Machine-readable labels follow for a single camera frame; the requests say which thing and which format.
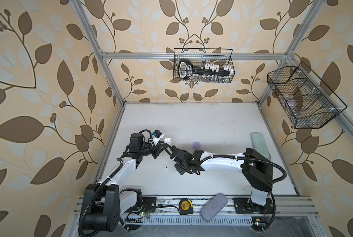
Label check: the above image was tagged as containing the white earbud charging case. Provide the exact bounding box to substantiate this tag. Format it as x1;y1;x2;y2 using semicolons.
164;138;171;145

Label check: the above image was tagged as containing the purple earbud charging case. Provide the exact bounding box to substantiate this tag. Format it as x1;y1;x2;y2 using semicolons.
193;141;201;150

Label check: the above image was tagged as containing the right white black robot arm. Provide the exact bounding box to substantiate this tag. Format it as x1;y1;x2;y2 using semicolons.
166;148;287;206

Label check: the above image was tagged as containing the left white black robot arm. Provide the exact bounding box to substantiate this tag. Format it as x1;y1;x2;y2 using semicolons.
78;130;172;237

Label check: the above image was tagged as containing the grey fabric glasses case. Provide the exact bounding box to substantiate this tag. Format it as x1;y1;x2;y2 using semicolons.
200;193;228;222

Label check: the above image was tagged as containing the green glasses case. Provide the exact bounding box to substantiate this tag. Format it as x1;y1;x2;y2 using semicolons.
251;132;271;161

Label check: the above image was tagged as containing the yellow black tape measure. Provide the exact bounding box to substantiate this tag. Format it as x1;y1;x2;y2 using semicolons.
178;198;194;215

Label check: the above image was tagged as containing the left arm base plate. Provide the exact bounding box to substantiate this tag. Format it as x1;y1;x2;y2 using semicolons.
133;197;157;214

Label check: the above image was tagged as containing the aluminium frame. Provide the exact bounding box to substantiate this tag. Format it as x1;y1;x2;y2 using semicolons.
60;0;353;237

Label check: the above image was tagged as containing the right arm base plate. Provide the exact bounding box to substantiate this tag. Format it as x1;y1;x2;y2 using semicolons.
233;197;276;215

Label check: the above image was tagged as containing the black socket holder rail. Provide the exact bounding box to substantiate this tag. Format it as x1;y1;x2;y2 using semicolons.
176;59;235;79

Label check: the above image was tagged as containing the back black wire basket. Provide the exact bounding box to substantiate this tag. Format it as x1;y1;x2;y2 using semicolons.
173;47;235;84

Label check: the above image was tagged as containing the black wire basket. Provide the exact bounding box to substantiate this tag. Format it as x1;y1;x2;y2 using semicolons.
267;62;348;129
173;47;235;84

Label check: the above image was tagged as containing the right black wire basket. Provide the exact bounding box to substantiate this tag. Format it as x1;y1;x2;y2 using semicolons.
267;62;348;129

